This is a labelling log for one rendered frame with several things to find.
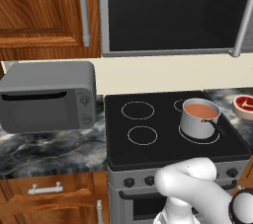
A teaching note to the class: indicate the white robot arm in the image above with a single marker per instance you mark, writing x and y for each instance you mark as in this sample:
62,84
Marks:
194,188

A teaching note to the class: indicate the black stove hob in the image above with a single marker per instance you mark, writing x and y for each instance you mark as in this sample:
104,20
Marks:
158,129

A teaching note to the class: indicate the silver saucepan with marinade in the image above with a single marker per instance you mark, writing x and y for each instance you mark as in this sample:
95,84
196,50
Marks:
198,119

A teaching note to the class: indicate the black stove knob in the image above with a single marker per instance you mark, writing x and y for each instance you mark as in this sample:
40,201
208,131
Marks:
150,180
128,182
232,172

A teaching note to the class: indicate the red raw steak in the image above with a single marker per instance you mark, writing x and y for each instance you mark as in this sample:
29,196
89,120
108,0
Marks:
244,105

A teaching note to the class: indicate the grey toaster oven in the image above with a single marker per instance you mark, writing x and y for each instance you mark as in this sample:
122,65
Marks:
46,98

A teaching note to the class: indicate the silver microwave oven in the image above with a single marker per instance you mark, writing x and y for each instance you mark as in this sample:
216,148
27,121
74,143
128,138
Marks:
171,14

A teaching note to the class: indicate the silver oven front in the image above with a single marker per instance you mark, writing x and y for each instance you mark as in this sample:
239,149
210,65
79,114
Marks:
138,198

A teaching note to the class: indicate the wooden drawer front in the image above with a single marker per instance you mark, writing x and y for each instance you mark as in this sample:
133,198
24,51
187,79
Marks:
56,186

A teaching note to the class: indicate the wooden base cupboard door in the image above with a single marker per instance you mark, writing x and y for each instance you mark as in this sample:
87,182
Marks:
59,213

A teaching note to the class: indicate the wooden wall cupboard door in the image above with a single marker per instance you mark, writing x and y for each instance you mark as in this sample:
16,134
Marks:
42,7

